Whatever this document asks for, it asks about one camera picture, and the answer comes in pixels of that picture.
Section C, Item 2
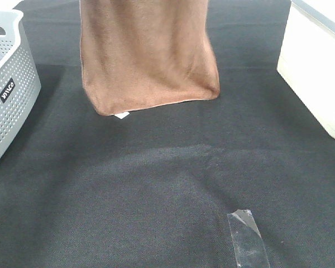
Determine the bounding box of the white towel care label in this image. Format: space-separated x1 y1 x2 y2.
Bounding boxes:
114 112 130 119

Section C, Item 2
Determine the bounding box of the grey perforated laundry basket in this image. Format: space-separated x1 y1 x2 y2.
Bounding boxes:
0 9 41 158

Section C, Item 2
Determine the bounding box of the brown microfibre towel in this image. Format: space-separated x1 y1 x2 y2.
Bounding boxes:
80 1 220 116

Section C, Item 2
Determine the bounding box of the white plastic storage bin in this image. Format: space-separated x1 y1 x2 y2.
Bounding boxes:
277 1 335 139

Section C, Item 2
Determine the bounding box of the clear tape strip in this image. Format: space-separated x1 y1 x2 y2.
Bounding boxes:
227 209 270 268

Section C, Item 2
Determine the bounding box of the black table cloth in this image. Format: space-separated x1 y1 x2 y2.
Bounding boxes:
0 1 335 267

